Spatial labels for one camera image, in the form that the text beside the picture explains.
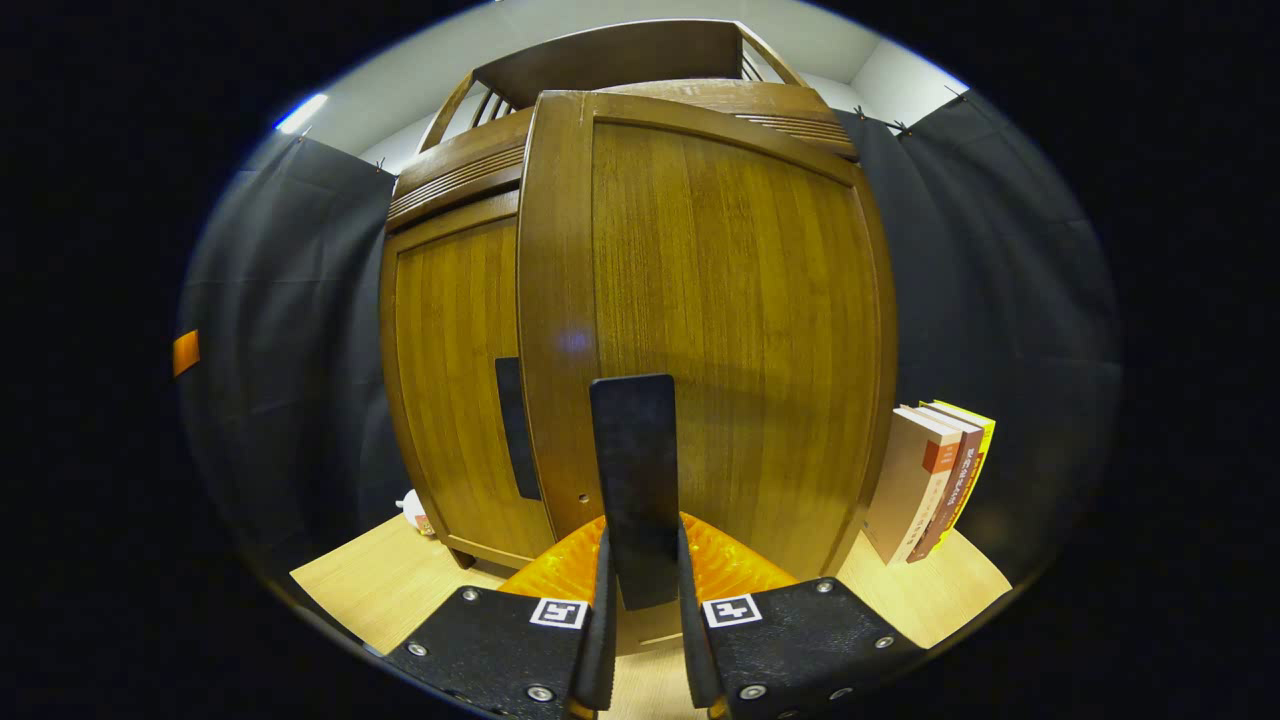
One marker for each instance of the black backdrop cloth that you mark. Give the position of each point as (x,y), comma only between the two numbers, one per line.
(1000,330)

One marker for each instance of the wooden double-door shoe cabinet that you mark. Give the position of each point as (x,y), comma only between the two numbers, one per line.
(460,170)

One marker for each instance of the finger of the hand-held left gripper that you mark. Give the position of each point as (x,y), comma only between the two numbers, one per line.
(186,353)

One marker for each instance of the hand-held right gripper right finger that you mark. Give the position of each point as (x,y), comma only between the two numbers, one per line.
(692,620)

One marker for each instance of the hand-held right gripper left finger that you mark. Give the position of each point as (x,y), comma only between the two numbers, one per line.
(595,620)

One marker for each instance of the white and orange book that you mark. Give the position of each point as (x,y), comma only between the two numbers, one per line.
(905,490)

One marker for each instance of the brown spine book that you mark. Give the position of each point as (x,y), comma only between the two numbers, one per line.
(958,480)

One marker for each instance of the white plush toy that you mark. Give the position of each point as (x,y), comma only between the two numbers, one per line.
(415,512)

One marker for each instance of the wooden shoe cabinet door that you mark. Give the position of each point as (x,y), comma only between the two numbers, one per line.
(740,330)
(450,380)

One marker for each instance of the small ceiling light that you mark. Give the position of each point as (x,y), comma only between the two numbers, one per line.
(300,113)

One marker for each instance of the yellow book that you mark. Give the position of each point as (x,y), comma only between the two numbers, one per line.
(980,450)

